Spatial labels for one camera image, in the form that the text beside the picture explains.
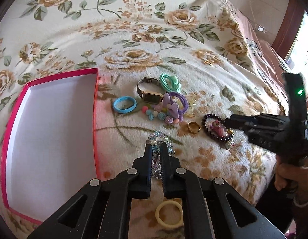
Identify dark beaded bracelet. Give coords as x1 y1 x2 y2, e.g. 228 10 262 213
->
201 113 235 143

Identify pink heart hair clip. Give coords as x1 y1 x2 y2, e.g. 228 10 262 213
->
210 120 228 138

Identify blue hair tie ring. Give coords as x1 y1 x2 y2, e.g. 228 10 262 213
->
112 96 138 115

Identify floral bedspread blanket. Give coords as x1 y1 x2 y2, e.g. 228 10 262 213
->
0 0 292 239

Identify person's right hand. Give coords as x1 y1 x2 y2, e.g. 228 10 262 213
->
275 155 308 205

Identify translucent yellow claw clip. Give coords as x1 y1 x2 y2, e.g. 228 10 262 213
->
184 95 199 118

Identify colourful beaded bracelet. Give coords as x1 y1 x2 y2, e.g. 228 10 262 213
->
140 105 181 125

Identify pink white open box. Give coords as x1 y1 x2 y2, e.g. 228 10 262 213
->
0 68 100 224

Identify purple hair tie with bow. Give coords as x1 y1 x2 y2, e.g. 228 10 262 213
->
161 91 189 120

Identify pink pillow with print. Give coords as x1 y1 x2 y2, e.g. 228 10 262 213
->
225 0 291 96

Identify silver chain bracelet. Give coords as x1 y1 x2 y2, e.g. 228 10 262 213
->
146 131 175 180

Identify yellow hair tie ring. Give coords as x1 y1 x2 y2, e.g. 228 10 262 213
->
155 200 184 230

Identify mint green fabric scrunchie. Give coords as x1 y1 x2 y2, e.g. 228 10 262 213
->
159 74 181 93

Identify small pastel bear charm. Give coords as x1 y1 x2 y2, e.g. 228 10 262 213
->
225 140 235 150

